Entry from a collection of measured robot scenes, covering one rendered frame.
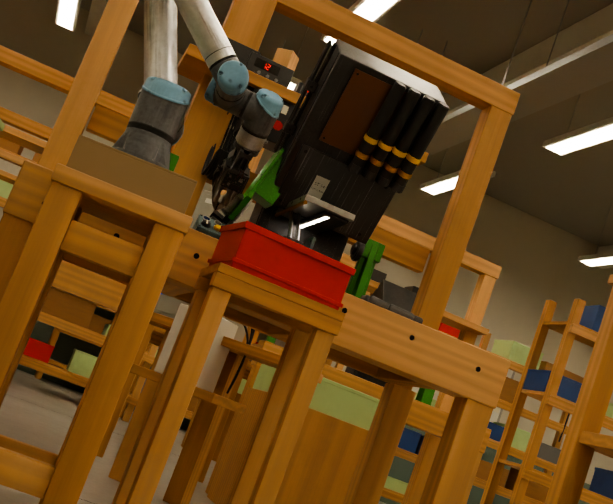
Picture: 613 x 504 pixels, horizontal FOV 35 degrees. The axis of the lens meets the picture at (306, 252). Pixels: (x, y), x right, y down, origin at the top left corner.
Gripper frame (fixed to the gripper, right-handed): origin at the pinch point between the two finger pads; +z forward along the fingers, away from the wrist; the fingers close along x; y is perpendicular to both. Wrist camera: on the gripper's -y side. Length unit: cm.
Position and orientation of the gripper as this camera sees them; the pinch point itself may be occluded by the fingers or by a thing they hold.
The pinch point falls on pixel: (217, 204)
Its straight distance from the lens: 270.1
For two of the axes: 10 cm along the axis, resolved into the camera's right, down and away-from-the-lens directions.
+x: 9.0, 3.8, 2.3
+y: 0.3, 4.7, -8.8
